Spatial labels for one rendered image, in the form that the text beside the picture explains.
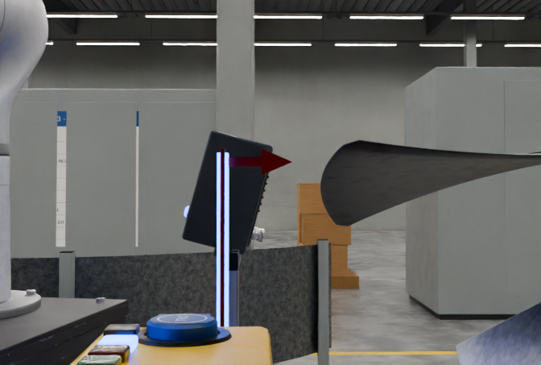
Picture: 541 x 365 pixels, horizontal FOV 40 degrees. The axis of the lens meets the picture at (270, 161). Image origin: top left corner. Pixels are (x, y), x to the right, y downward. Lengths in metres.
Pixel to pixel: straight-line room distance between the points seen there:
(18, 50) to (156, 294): 1.53
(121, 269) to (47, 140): 4.58
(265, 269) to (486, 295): 4.52
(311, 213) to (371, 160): 8.08
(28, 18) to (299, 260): 1.89
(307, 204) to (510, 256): 2.70
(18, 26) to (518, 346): 0.67
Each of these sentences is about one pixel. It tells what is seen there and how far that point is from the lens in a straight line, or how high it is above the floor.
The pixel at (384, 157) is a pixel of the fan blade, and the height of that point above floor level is 1.18.
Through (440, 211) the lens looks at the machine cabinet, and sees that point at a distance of 6.78.
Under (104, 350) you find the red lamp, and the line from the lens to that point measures 0.38.
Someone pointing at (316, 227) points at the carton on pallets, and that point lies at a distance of 8.72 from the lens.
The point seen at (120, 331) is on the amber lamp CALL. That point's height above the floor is 1.08.
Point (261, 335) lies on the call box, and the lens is 0.43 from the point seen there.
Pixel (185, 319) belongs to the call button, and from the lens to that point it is 0.43.
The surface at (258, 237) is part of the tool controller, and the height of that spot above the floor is 1.07.
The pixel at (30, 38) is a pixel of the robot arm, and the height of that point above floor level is 1.34.
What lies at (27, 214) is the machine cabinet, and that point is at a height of 0.93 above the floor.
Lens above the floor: 1.16
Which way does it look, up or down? 2 degrees up
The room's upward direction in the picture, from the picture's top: straight up
